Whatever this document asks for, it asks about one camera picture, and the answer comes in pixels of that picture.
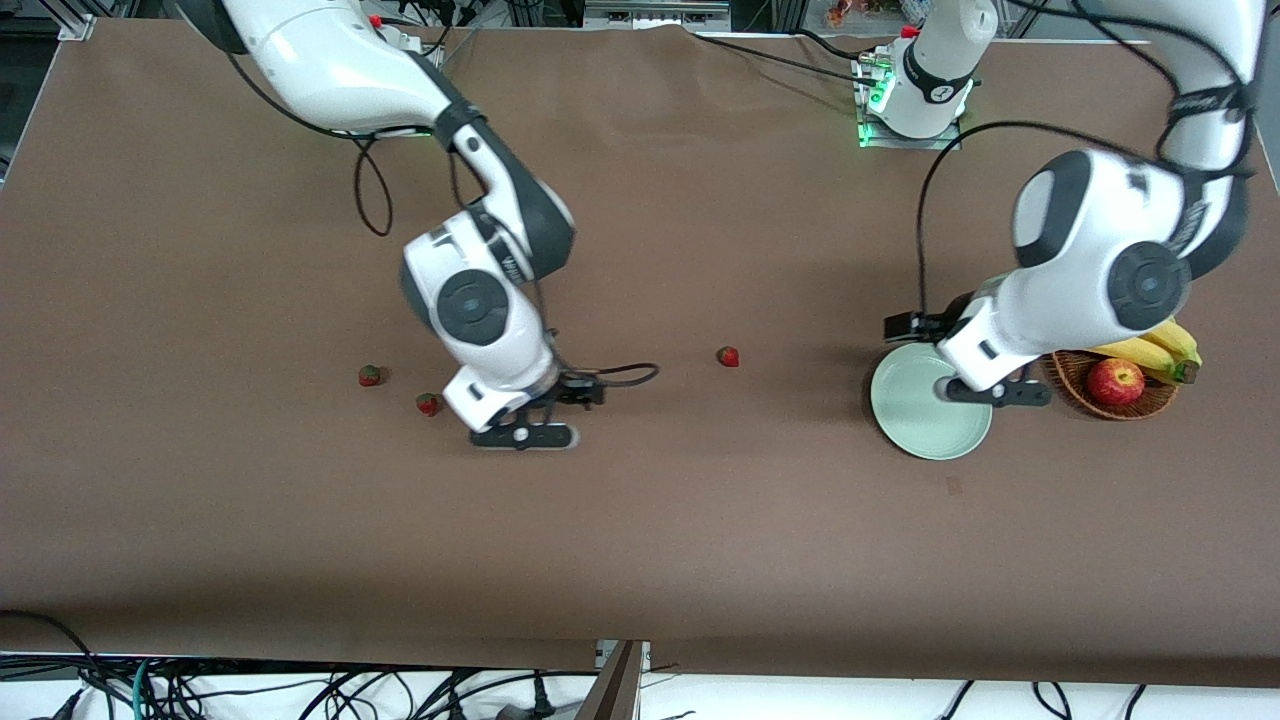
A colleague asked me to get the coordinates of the pale green round plate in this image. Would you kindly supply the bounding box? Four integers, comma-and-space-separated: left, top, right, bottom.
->
870, 343, 993, 461

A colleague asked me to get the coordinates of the brown wicker basket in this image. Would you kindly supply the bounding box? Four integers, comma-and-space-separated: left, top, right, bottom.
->
1040, 350, 1181, 421

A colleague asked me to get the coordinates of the matte table cover sheet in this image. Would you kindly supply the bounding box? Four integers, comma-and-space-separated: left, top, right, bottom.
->
0, 18, 1280, 689

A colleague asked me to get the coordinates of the red apple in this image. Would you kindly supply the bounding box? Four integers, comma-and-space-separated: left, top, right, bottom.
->
1088, 358, 1146, 406

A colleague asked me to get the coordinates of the yellow banana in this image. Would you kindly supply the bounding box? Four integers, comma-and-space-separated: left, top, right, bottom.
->
1090, 338, 1199, 387
1150, 318, 1203, 366

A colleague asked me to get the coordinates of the grey metal device box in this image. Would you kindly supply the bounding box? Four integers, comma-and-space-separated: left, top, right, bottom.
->
583, 0, 731, 31

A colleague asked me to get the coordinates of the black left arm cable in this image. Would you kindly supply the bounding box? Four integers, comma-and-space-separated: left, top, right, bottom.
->
915, 120, 1161, 316

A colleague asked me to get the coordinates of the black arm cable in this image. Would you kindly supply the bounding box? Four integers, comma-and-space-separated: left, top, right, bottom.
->
915, 120, 1161, 316
225, 50, 661, 391

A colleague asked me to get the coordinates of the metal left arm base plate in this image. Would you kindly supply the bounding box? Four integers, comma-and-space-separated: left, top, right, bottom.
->
858, 120, 963, 151

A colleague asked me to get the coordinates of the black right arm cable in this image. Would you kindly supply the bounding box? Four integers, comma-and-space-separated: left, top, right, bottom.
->
225, 50, 661, 391

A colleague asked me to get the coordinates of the grey metal frame beam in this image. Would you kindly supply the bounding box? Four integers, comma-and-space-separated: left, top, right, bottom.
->
575, 640, 651, 720

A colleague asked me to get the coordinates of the silver aluminium frame profile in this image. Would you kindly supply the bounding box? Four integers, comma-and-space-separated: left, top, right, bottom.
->
0, 0, 98, 43

